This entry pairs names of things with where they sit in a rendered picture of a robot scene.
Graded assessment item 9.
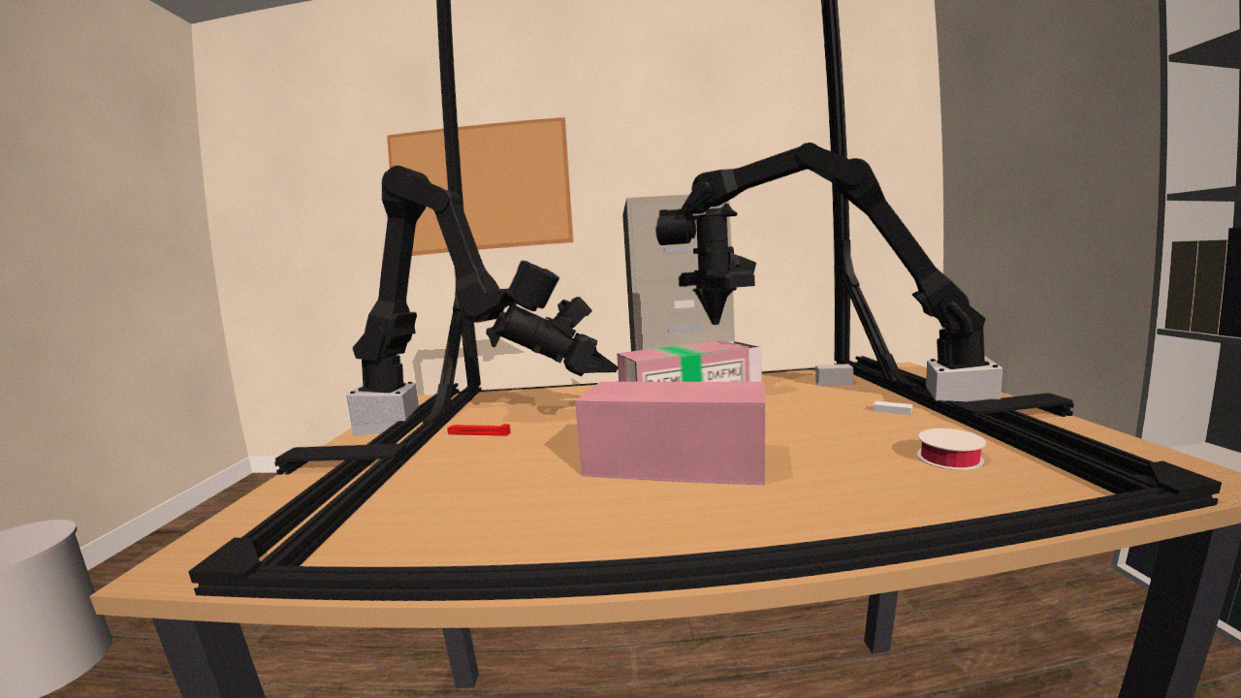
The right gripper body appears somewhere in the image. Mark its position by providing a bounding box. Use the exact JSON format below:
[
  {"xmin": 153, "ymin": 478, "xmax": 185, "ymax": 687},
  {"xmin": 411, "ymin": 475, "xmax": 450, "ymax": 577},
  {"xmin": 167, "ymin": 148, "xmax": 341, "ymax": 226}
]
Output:
[{"xmin": 526, "ymin": 315, "xmax": 597, "ymax": 376}]

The white rectangular block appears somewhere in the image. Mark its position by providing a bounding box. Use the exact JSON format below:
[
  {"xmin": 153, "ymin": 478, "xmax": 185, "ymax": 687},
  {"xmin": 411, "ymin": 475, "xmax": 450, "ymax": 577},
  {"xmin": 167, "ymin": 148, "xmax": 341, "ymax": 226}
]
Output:
[{"xmin": 874, "ymin": 401, "xmax": 912, "ymax": 415}]

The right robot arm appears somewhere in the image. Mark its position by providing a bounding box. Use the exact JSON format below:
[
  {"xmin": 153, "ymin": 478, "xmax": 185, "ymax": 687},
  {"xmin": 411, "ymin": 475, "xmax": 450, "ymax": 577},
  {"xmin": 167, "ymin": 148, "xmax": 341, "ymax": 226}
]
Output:
[{"xmin": 352, "ymin": 166, "xmax": 592, "ymax": 392}]

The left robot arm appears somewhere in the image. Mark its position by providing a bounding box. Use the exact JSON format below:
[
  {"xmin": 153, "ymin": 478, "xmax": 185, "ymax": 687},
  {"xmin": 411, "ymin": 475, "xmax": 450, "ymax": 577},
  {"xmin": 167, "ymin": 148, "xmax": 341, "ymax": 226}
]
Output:
[{"xmin": 655, "ymin": 143, "xmax": 990, "ymax": 369}]

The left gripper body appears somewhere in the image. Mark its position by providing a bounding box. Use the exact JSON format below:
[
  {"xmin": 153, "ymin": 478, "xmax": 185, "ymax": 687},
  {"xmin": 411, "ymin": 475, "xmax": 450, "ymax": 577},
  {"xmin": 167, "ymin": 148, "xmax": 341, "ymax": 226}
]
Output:
[{"xmin": 679, "ymin": 241, "xmax": 755, "ymax": 289}]

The red ribbon spool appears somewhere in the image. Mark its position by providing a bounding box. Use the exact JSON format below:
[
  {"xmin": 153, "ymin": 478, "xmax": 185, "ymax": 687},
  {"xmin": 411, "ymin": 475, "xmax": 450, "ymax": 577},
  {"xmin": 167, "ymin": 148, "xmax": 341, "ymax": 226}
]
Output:
[{"xmin": 917, "ymin": 428, "xmax": 987, "ymax": 469}]

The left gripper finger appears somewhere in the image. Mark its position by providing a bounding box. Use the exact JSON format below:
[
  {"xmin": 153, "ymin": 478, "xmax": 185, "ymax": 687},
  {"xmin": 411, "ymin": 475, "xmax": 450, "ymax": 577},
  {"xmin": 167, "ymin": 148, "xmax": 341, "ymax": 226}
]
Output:
[
  {"xmin": 702, "ymin": 288, "xmax": 737, "ymax": 325},
  {"xmin": 692, "ymin": 289, "xmax": 714, "ymax": 324}
]

